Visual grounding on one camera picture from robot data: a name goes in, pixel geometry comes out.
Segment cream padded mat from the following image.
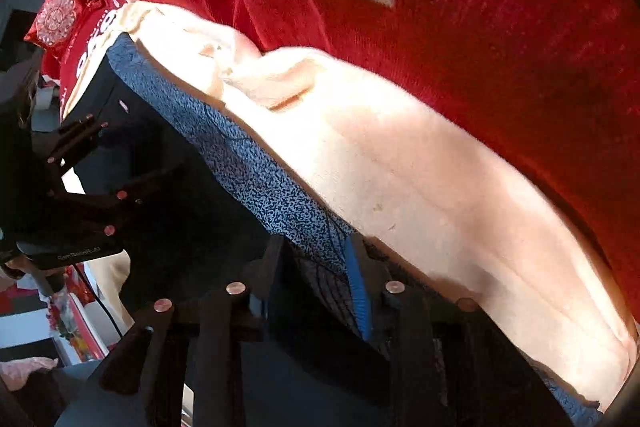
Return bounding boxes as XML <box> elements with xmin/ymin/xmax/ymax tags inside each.
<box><xmin>60</xmin><ymin>2</ymin><xmax>640</xmax><ymax>413</ymax></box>

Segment black cable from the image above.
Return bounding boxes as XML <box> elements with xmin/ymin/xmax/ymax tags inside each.
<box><xmin>75</xmin><ymin>262</ymin><xmax>126</xmax><ymax>340</ymax></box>

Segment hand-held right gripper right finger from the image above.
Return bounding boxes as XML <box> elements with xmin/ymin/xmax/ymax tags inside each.
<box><xmin>344</xmin><ymin>233</ymin><xmax>576</xmax><ymax>427</ymax></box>

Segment pink cloth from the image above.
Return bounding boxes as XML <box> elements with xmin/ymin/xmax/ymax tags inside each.
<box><xmin>0</xmin><ymin>356</ymin><xmax>61</xmax><ymax>392</ymax></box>

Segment red printed blanket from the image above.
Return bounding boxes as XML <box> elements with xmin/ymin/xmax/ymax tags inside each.
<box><xmin>42</xmin><ymin>0</ymin><xmax>640</xmax><ymax>323</ymax></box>

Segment red patterned box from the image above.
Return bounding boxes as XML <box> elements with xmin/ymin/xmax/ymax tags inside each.
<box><xmin>47</xmin><ymin>267</ymin><xmax>112</xmax><ymax>363</ymax></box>

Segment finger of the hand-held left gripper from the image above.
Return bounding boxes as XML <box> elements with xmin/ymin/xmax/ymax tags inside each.
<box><xmin>45</xmin><ymin>113</ymin><xmax>111</xmax><ymax>168</ymax></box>
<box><xmin>45</xmin><ymin>164</ymin><xmax>186</xmax><ymax>240</ymax></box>

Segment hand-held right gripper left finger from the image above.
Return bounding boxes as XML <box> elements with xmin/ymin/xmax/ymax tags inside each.
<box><xmin>55</xmin><ymin>234</ymin><xmax>286</xmax><ymax>427</ymax></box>

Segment red embroidered pillow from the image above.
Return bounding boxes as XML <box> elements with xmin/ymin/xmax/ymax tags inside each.
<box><xmin>24</xmin><ymin>0</ymin><xmax>101</xmax><ymax>58</ymax></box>

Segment black pants with blue waistband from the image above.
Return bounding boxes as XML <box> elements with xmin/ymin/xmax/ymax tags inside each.
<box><xmin>60</xmin><ymin>32</ymin><xmax>603</xmax><ymax>427</ymax></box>

